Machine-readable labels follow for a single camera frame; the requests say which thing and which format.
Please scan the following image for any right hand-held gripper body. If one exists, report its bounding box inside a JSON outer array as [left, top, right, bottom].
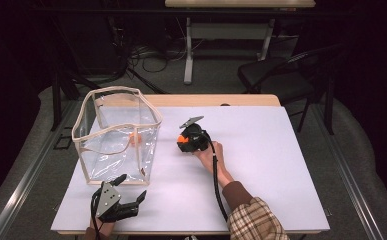
[[179, 115, 212, 154]]

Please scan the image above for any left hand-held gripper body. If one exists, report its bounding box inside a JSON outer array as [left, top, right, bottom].
[[94, 180, 129, 224]]

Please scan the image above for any transparent bag with beige trim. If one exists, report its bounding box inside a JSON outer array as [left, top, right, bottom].
[[71, 85, 164, 186]]

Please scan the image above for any person's right hand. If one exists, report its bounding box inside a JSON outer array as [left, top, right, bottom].
[[193, 140, 226, 176]]

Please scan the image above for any person's left hand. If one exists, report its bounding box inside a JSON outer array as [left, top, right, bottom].
[[89, 215, 116, 237]]

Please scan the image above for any white table sheet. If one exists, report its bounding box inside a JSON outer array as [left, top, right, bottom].
[[50, 105, 331, 233]]

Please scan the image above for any black chair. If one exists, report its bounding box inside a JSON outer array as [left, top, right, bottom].
[[237, 43, 336, 135]]

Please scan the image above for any black metal stand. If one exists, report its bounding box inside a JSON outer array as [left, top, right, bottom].
[[49, 71, 82, 132]]

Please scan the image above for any background table with white legs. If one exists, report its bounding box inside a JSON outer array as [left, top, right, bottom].
[[164, 0, 317, 86]]

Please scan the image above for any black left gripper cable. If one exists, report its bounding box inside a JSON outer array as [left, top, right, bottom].
[[90, 191, 104, 240]]

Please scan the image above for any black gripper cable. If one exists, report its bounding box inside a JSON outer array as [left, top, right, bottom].
[[90, 191, 104, 240], [202, 130, 231, 223]]

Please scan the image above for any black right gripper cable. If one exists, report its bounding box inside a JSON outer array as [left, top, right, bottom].
[[202, 130, 231, 223]]

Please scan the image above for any bundle of floor cables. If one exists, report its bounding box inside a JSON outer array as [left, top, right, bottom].
[[127, 19, 190, 75]]

